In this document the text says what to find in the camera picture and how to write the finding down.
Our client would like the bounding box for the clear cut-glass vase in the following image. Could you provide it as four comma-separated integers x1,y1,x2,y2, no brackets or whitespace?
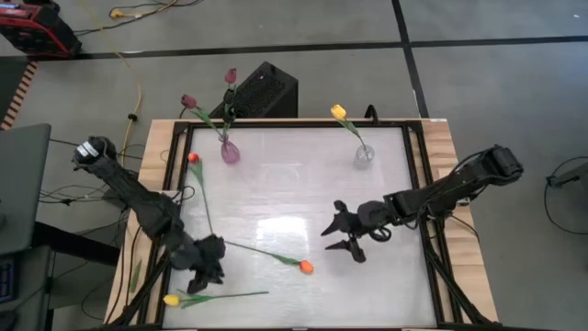
352,143,376,170

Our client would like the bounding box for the yellow extension cable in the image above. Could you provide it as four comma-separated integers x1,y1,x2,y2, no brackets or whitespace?
77,0,180,166

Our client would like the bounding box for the large orange artificial tulip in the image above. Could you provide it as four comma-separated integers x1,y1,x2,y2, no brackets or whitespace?
223,239,316,276

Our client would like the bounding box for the maroon artificial tulip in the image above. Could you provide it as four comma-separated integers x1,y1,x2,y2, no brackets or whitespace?
223,67,239,139
180,94,227,139

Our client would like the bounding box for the black stand base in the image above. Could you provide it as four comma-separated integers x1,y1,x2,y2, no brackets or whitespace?
545,160,588,189

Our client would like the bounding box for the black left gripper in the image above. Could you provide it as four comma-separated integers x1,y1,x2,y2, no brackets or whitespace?
187,234,227,296

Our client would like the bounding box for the tall black cabinet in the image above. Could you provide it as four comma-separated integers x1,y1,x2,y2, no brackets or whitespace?
209,61,300,120

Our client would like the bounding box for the loose green leaf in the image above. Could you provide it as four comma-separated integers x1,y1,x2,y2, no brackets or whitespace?
130,258,143,294

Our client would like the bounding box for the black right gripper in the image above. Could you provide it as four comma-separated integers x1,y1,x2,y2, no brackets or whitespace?
320,200,397,264

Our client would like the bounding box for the small red artificial tulip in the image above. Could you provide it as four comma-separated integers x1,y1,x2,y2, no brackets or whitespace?
187,151,215,235

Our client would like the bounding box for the purple glass vase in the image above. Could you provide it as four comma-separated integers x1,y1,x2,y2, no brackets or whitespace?
219,132,242,166

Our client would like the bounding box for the wooden table board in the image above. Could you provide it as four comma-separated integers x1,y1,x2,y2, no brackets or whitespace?
104,117,501,331

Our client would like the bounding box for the red and black tool case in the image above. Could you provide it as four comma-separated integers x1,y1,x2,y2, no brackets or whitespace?
0,0,84,59

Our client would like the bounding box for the black floor cable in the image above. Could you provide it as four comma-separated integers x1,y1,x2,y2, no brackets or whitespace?
39,137,143,208

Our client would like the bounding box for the black metal table frame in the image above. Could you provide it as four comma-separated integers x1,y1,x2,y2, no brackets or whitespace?
137,120,504,331

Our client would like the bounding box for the black diagonal frame strut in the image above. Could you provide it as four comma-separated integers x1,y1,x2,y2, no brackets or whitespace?
422,229,488,325
109,255,174,328

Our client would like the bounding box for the yellow artificial tulip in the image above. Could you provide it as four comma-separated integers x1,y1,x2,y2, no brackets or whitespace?
330,104,368,153
163,290,270,311

